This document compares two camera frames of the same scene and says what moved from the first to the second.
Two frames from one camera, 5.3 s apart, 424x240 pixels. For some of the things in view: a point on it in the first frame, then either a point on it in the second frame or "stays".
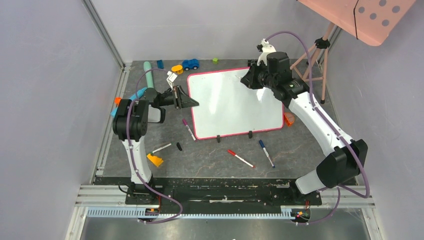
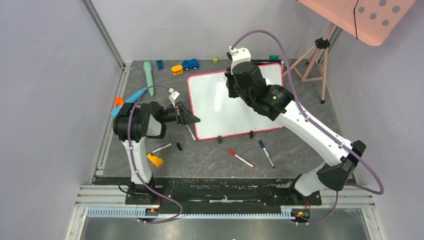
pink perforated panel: [370, 21] stays
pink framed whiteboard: [227, 107] stays
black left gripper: [177, 91] -> [187, 117]
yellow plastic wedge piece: [157, 161] stays
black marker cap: [179, 146] stays
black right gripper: [250, 76] -> [230, 85]
